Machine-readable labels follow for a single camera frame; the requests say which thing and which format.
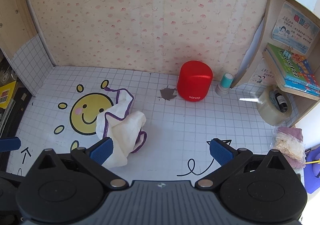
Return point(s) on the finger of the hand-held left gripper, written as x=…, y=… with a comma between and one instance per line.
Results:
x=10, y=143

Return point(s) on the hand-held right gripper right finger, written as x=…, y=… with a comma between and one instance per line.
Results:
x=221, y=151

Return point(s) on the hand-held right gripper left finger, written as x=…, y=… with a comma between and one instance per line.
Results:
x=101, y=151

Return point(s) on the white towel with purple edge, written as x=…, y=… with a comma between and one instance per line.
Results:
x=122, y=130

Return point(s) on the black flat case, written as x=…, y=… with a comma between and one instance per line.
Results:
x=21, y=110

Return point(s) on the yellow cover book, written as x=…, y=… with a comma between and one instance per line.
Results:
x=6, y=95

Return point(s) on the clear tape roll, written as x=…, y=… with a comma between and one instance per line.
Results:
x=265, y=111

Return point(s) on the teal and grey stamp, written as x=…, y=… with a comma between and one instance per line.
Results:
x=226, y=81

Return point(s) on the plastic bag of crumbs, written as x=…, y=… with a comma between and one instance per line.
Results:
x=292, y=131

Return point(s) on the red round speaker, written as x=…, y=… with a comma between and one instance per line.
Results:
x=195, y=80

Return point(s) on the small black bottle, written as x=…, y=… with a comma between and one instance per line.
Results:
x=281, y=102

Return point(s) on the wooden shelf with books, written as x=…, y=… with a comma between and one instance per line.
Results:
x=303, y=105

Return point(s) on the blue plastic object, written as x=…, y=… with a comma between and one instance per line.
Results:
x=313, y=177

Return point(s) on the blue cover book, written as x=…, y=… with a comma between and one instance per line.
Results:
x=300, y=85

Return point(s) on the black binder clip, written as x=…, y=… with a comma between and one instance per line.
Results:
x=287, y=51

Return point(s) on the light blue paper notice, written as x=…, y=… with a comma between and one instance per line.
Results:
x=292, y=27

